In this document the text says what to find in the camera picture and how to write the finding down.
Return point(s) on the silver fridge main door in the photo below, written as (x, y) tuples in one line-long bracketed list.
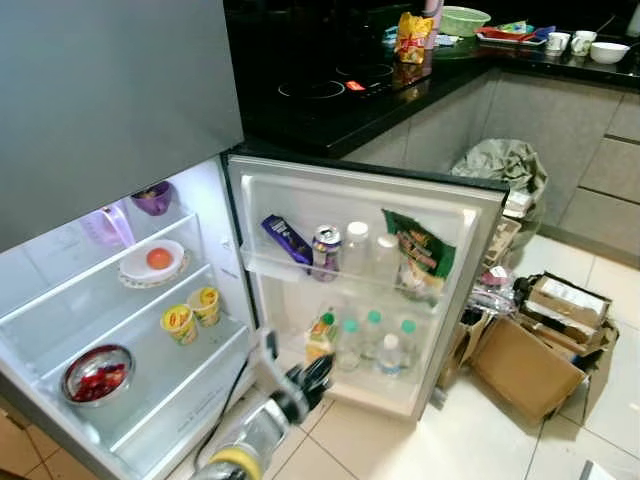
[(300, 195)]

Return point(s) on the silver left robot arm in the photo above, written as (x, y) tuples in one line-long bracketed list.
[(258, 435)]

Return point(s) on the silver fridge cabinet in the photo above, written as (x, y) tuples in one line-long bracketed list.
[(170, 390)]

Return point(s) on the small bottle teal cap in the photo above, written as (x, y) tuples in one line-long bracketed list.
[(409, 340), (373, 335), (350, 345)]

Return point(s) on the small bottle white cap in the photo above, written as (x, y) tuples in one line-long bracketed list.
[(392, 357)]

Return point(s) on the soda can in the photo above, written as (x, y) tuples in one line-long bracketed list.
[(326, 252)]

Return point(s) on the white plastic bottle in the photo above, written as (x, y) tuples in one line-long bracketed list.
[(357, 250), (386, 260)]

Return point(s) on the purple chocolate bar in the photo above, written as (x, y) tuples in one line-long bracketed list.
[(287, 240)]

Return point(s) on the printed cardboard box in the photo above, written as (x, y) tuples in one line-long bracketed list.
[(460, 345)]

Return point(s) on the green snack bag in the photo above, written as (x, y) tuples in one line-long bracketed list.
[(420, 250)]

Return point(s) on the orange fruit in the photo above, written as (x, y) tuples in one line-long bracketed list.
[(159, 259)]

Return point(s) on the plain cardboard box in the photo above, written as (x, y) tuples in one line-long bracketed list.
[(525, 370)]

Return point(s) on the metal bowl of red fruit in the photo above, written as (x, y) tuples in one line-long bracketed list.
[(97, 375)]

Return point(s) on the white patterned plate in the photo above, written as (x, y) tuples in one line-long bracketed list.
[(135, 272)]

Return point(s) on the brown egg carton stack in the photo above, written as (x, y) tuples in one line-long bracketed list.
[(505, 240)]

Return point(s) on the purple bowl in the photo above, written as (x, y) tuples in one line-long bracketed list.
[(152, 200)]

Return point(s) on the black kitchen countertop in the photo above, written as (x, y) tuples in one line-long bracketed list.
[(300, 125)]

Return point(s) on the clear purple container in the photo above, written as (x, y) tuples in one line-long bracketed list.
[(108, 228)]

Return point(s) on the cardboard box white label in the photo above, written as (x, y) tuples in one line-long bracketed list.
[(570, 300)]

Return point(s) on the grey green garbage bag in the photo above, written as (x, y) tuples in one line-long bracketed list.
[(505, 170)]

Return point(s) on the white flat box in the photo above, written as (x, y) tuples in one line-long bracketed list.
[(597, 472)]

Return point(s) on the black induction hob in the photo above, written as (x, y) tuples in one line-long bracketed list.
[(340, 85)]

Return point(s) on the yellow red snack bag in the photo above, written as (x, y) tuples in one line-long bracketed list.
[(414, 38)]

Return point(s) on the pink bottle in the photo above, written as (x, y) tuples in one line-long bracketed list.
[(432, 15)]

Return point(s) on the green plastic basket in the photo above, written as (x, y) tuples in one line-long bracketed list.
[(465, 20)]

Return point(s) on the red tray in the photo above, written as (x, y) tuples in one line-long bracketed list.
[(510, 36)]

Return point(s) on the white bowl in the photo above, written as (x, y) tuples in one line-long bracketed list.
[(609, 52)]

